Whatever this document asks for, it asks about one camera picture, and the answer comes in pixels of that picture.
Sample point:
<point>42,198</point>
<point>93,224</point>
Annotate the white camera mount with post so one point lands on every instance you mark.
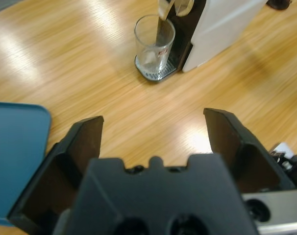
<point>283,149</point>

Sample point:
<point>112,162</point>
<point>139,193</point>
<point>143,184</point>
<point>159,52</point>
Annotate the white capsule coffee machine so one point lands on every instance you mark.
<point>217,31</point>

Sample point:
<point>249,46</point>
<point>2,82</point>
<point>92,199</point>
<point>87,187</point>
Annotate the black capsule holder with rods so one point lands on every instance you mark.
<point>279,5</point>

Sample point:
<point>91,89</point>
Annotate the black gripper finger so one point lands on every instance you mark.
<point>241,156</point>
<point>53,176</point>

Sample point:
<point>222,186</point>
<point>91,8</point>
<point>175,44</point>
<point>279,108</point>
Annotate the clear drinking glass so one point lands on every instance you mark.
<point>148,58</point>

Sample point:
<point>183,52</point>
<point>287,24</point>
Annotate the teal plastic tray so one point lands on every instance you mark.
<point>16,147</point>

